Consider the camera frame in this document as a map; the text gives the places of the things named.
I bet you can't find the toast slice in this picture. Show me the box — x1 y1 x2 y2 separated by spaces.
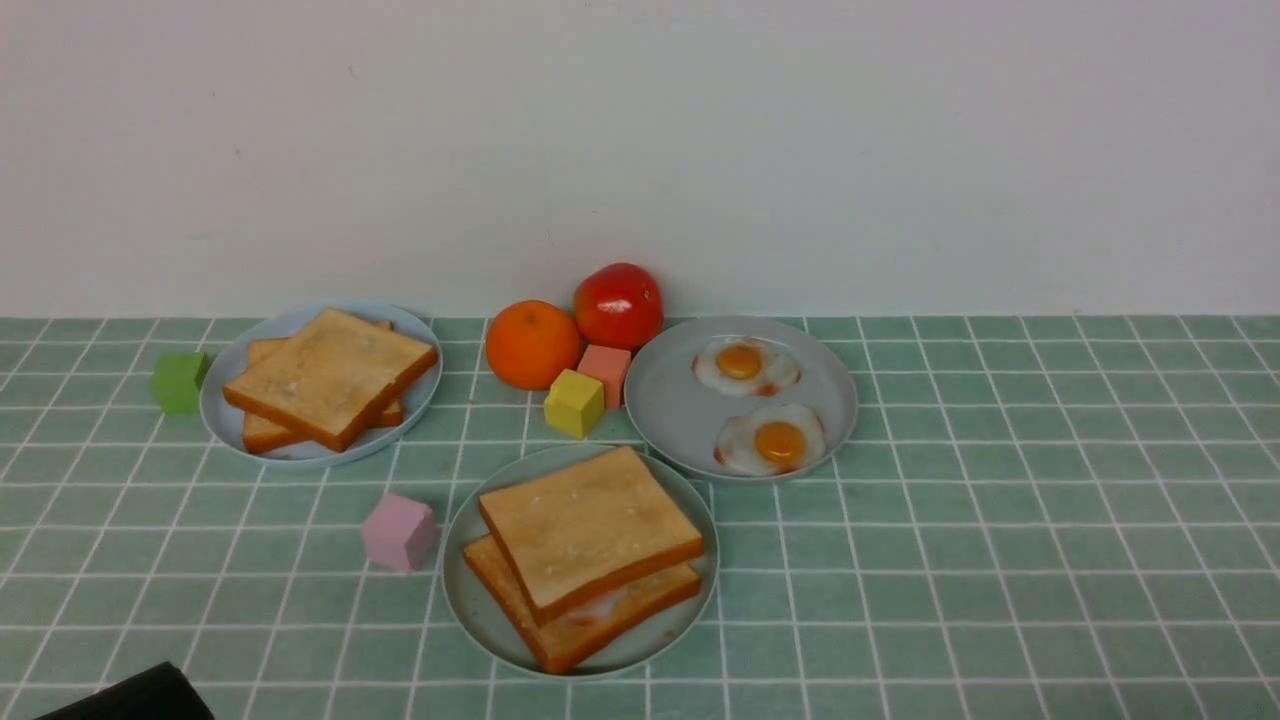
454 536 708 676
477 446 707 626
241 337 406 455
221 307 440 454

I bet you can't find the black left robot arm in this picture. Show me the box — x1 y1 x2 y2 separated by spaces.
38 661 215 720

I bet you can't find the salmon pink cube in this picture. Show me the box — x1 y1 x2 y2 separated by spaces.
576 345 632 409

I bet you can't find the red tomato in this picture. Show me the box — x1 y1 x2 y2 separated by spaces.
573 263 666 351

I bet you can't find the grey plate with eggs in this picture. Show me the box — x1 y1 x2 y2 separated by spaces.
623 316 860 484

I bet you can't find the yellow cube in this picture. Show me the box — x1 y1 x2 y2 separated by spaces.
543 369 605 439

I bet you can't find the orange fruit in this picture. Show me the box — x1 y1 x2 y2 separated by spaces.
484 300 584 392

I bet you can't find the green centre plate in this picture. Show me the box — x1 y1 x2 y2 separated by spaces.
442 445 721 679

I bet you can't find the light blue bread plate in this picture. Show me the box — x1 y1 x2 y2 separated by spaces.
198 304 444 469

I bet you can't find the green cube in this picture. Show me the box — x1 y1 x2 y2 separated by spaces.
148 351 211 415

